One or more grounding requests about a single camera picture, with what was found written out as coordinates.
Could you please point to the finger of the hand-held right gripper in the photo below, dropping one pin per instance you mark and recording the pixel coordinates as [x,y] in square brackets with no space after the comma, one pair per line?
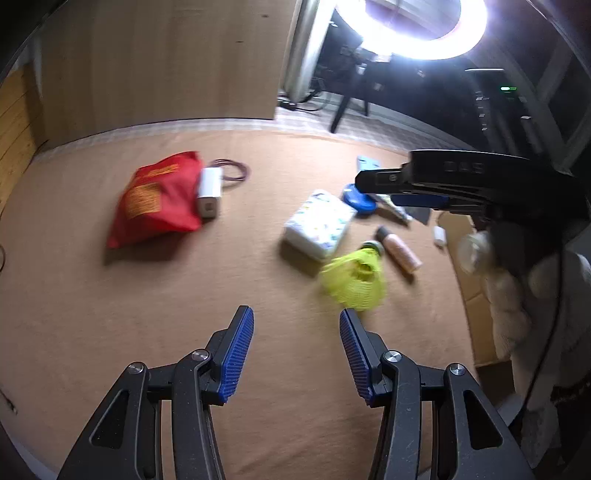
[378,181]
[418,200]

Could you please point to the blue round container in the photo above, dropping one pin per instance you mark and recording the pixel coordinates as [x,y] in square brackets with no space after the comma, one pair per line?
[360,203]

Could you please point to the white charger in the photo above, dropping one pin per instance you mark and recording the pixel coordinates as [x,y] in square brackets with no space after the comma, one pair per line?
[210,194]

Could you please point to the wooden cabinet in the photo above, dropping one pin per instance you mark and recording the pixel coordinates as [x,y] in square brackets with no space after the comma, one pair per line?
[161,64]

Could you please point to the cardboard box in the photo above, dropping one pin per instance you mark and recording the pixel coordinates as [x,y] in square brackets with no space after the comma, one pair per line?
[475,304]

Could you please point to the patterned lighter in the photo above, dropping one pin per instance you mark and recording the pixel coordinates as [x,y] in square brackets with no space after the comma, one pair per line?
[392,210]

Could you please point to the yellow shuttlecock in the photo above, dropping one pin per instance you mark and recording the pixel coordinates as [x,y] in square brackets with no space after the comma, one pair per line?
[355,279]

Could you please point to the person's right forearm white sleeve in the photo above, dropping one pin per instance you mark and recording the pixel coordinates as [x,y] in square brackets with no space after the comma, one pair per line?
[512,300]

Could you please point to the red cloth bag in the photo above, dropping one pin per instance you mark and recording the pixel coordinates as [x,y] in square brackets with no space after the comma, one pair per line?
[157,203]

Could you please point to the white window frame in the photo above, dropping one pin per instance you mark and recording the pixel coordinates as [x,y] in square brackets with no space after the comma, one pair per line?
[549,115]

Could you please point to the checked sheet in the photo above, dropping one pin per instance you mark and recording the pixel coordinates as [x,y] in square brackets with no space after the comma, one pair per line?
[392,124]

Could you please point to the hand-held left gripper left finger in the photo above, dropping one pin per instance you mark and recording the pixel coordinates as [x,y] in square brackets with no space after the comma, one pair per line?
[238,355]

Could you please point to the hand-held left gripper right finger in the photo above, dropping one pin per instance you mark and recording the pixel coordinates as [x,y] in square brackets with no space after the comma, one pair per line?
[354,355]

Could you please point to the black device green light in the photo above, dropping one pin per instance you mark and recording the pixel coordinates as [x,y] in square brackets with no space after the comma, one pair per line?
[489,92]

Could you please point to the dark card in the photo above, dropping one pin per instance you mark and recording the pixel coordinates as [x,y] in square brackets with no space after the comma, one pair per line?
[418,214]

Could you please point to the patterned tissue pack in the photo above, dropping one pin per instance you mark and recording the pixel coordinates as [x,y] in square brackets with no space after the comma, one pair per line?
[318,224]

